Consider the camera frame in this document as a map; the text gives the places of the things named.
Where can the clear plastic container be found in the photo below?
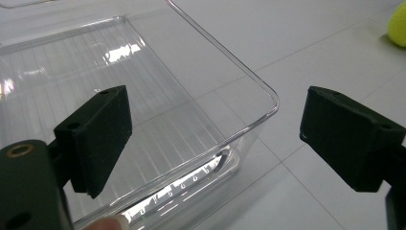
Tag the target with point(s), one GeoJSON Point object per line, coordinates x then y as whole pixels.
{"type": "Point", "coordinates": [166, 127]}

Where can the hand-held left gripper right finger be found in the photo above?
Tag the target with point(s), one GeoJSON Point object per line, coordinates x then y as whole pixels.
{"type": "Point", "coordinates": [348, 137]}

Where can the yellow tennis ball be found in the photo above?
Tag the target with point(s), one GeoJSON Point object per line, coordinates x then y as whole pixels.
{"type": "Point", "coordinates": [399, 27]}

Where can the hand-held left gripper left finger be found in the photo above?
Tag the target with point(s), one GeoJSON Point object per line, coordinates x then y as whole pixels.
{"type": "Point", "coordinates": [95, 140]}

